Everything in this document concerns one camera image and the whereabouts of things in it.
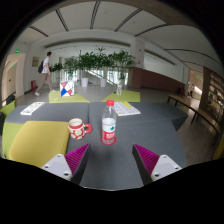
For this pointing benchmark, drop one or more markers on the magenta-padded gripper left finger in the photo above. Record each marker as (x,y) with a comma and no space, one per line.
(56,166)

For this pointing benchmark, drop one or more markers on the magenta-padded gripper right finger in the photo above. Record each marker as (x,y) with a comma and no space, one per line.
(165,166)

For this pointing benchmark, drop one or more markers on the clear red-capped water bottle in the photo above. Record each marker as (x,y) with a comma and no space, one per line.
(108,126)

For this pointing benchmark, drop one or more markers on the small clear water bottle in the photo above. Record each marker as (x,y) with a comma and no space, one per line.
(119,89)

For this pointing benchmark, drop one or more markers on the red and white mug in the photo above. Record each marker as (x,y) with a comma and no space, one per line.
(76,129)

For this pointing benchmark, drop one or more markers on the long wooden bench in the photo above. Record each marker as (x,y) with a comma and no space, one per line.
(196,110)

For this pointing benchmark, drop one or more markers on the yellow-green low table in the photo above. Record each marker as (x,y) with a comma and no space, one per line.
(130,96)
(66,99)

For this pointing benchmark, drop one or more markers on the white and yellow booklet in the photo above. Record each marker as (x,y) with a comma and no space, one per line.
(128,108)

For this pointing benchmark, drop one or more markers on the yellow-green chair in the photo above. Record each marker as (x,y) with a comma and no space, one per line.
(8,108)

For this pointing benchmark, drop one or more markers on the red white blue patterned cube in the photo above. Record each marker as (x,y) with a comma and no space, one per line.
(67,89)

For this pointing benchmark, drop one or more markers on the black chair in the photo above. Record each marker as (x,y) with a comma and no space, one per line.
(10,99)

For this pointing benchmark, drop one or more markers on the red fire extinguisher box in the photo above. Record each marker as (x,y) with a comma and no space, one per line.
(33,85)

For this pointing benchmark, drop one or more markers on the wooden shelf unit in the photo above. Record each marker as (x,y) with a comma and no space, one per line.
(213,96)

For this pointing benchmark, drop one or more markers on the person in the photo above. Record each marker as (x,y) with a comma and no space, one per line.
(45,71)

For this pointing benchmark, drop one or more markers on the group of potted green plants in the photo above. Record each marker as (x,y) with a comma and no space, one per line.
(93,61)

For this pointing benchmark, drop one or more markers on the green exit sign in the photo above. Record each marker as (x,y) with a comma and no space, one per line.
(17,51)

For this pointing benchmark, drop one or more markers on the framed wall picture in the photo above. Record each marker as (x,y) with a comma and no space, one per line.
(35,61)

